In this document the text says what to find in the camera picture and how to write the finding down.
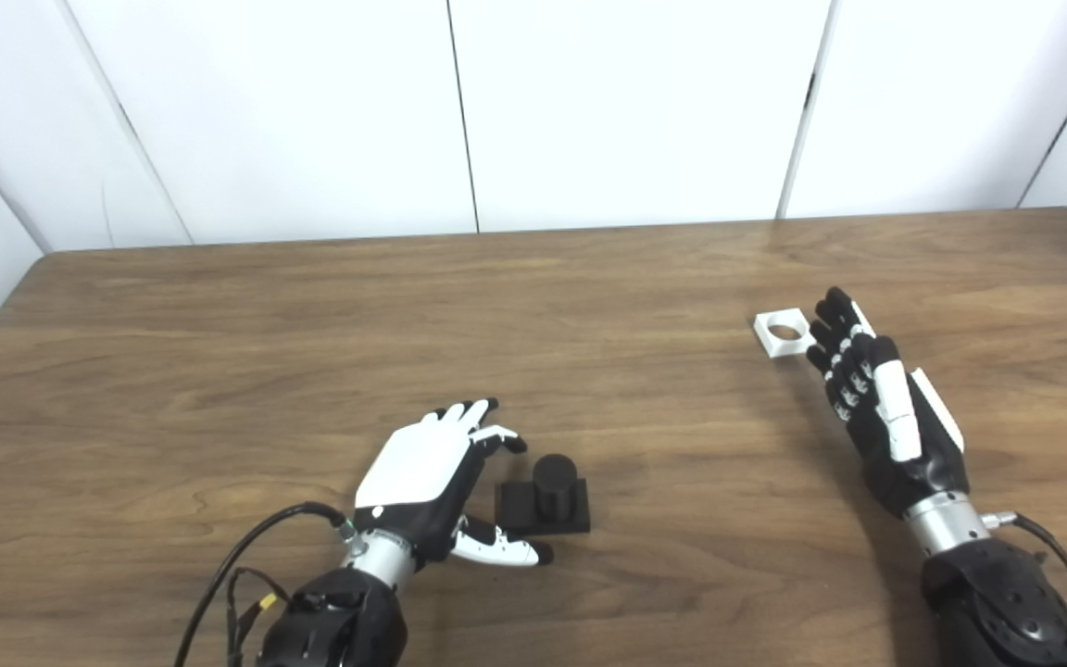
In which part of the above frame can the black and white left hand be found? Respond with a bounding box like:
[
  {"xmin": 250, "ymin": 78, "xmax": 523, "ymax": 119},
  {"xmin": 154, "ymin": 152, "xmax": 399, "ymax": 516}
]
[{"xmin": 353, "ymin": 398, "xmax": 555, "ymax": 568}]

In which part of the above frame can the black and white right hand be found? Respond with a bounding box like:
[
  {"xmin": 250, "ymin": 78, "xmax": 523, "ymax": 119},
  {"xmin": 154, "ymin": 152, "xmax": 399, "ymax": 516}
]
[{"xmin": 806, "ymin": 286, "xmax": 970, "ymax": 520}]

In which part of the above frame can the black peg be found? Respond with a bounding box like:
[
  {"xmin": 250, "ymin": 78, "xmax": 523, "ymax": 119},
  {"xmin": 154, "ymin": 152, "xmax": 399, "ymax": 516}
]
[{"xmin": 495, "ymin": 453, "xmax": 592, "ymax": 536}]

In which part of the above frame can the white square piece with hole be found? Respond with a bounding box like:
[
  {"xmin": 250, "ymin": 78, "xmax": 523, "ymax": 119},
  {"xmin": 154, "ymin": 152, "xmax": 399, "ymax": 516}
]
[{"xmin": 754, "ymin": 309, "xmax": 817, "ymax": 359}]

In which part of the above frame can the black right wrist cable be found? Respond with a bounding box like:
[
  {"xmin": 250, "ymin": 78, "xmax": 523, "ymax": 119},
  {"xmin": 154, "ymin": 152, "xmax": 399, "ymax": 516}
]
[{"xmin": 983, "ymin": 511, "xmax": 1067, "ymax": 667}]

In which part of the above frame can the thin wire with yellow connector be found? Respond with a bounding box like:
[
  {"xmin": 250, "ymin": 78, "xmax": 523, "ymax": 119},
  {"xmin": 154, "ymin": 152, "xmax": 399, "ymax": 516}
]
[{"xmin": 226, "ymin": 567, "xmax": 292, "ymax": 667}]

